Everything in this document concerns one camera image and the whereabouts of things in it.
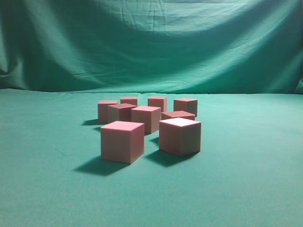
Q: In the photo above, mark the pink cube placed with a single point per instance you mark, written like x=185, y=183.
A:
x=149, y=115
x=158, y=101
x=189, y=105

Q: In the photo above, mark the pink cube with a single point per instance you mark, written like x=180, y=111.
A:
x=122, y=141
x=177, y=114

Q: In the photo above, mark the pink cube carried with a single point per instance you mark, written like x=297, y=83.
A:
x=120, y=112
x=103, y=109
x=133, y=100

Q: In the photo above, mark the pink cube edge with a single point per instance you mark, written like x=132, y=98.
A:
x=180, y=136

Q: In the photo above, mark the green cloth backdrop and cover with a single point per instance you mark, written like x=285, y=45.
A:
x=241, y=59

